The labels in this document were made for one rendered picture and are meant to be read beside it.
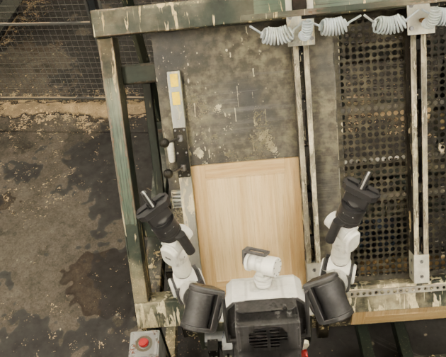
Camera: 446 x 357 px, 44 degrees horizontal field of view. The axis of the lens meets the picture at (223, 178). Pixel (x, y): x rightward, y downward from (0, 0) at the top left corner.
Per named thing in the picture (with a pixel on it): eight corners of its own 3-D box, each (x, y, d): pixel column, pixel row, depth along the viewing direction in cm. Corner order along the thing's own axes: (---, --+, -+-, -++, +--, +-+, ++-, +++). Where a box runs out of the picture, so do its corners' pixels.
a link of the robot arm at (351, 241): (362, 230, 189) (359, 249, 199) (343, 212, 194) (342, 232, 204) (347, 240, 187) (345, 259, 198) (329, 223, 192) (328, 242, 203)
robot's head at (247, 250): (263, 278, 181) (262, 256, 179) (240, 272, 186) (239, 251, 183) (272, 270, 187) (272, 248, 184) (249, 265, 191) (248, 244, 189)
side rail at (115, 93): (138, 292, 248) (134, 304, 237) (103, 38, 223) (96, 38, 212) (151, 292, 247) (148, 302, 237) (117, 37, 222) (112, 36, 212)
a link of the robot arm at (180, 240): (167, 212, 197) (180, 232, 204) (149, 235, 191) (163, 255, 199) (191, 218, 190) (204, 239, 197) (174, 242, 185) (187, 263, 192)
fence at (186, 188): (193, 294, 241) (192, 298, 237) (168, 71, 219) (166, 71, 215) (204, 293, 240) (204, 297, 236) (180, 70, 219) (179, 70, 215)
